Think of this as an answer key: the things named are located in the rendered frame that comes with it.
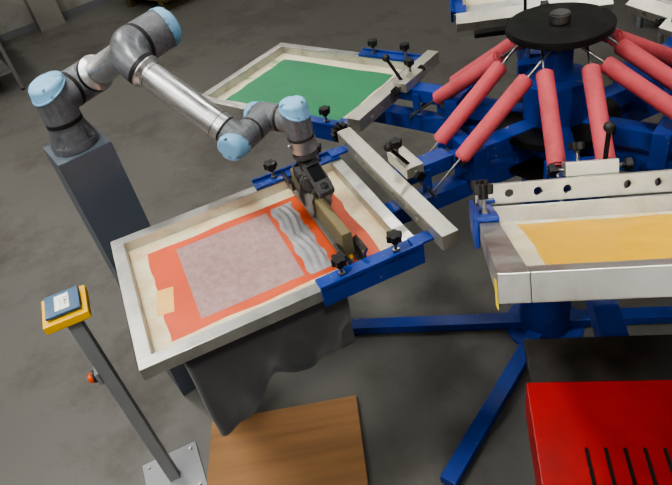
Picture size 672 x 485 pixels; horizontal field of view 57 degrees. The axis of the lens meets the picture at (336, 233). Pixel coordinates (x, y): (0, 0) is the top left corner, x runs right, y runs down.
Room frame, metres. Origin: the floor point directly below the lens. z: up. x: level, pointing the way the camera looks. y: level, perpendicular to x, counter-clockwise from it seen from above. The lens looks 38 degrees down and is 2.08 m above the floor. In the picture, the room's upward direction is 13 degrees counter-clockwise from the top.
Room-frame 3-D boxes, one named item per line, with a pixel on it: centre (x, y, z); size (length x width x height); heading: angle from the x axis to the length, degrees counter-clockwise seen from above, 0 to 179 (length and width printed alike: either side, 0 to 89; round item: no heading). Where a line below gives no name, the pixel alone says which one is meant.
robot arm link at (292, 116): (1.50, 0.04, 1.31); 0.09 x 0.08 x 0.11; 53
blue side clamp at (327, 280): (1.21, -0.07, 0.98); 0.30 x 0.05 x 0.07; 106
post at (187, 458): (1.38, 0.81, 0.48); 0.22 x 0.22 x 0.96; 16
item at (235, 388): (1.20, 0.23, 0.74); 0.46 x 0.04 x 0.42; 106
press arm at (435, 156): (1.57, -0.30, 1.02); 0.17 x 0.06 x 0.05; 106
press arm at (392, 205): (1.53, -0.18, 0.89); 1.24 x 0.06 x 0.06; 106
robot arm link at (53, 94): (1.88, 0.76, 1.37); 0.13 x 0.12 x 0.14; 143
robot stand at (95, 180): (1.88, 0.77, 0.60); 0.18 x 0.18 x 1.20; 29
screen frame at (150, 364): (1.41, 0.24, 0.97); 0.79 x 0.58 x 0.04; 106
